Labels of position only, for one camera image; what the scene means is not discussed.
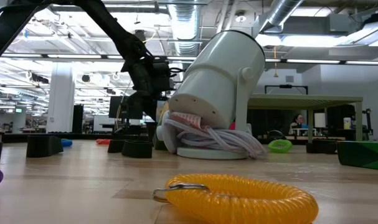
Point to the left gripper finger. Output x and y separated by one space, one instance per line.
152 105
136 104

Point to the green and white box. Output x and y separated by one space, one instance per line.
163 113

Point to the red coil wristband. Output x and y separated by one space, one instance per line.
103 142

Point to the green coil wristband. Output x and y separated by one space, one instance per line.
280 150

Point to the green yellow crayon box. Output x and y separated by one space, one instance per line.
363 155

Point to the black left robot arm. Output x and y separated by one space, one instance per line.
114 28

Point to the white desk lamp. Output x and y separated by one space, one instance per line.
220 77

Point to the black office chair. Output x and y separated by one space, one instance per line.
276 134

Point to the black computer monitor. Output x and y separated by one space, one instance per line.
115 107

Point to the tall black cabinet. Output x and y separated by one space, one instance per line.
78 119

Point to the blue coil wristband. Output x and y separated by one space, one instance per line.
67 143

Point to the round ceiling sensor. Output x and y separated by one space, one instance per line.
240 17

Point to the yellow coil wristband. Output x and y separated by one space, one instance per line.
238 199

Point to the person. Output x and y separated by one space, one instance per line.
297 119

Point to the black upright robot stand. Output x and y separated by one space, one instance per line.
368 124

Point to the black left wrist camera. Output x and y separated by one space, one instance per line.
162 77

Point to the black aluminium rig frame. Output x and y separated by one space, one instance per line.
83 136

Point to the wide silver ceiling duct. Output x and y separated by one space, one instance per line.
185 25

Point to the black metal stand frame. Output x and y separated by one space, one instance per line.
285 86

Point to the slanted silver ceiling duct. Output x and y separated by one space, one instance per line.
282 12

